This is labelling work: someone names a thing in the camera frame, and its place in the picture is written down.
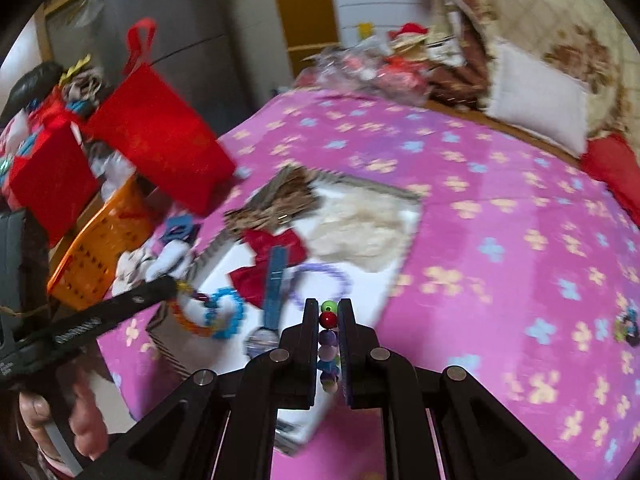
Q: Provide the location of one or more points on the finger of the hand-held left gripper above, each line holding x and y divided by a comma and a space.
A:
147, 294

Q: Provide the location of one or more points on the red bow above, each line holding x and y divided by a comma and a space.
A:
275, 245

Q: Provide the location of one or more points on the black rounded object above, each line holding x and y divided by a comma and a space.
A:
35, 85

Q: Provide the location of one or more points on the white dotted scrunchie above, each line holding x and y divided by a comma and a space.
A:
360, 230

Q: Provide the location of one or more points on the orange plastic basket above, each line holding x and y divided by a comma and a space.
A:
100, 245

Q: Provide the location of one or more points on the beige floral quilt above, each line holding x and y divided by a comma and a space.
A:
550, 10

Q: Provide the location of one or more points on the person's left hand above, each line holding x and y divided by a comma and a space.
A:
87, 420

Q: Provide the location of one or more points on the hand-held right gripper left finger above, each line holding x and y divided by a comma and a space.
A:
312, 345

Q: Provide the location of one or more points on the red felt bag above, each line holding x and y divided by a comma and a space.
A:
55, 180
155, 135

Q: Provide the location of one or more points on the clear plastic bag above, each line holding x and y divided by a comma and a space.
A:
350, 65

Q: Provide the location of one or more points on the blue striped watch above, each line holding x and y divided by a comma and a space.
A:
272, 290

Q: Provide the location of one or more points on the red plastic bag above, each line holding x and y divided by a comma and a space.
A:
405, 77

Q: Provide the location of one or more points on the yellow wooden door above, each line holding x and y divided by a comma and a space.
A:
300, 5

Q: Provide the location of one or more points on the brown floral cloth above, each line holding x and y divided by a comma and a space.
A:
457, 80

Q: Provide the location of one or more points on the pink floral bedsheet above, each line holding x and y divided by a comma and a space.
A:
475, 285

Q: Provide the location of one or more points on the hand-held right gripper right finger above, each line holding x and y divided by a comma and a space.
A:
346, 350

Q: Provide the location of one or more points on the blue fabric piece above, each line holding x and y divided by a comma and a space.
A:
180, 230

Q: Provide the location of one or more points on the white pillow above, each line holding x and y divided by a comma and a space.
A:
537, 95

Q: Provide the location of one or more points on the small colourful bead item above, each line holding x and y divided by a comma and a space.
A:
629, 327

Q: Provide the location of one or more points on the white cloth toy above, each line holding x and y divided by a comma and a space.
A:
150, 265

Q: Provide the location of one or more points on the leopard print bow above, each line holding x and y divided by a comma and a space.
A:
280, 200

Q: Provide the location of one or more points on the striped gift box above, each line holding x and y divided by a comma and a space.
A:
220, 360

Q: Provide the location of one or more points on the grey refrigerator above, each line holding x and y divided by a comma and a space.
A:
165, 20

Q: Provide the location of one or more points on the red plush toy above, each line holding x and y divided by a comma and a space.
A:
410, 31

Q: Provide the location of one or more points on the red ruffled pillow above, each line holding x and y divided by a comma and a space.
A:
615, 175

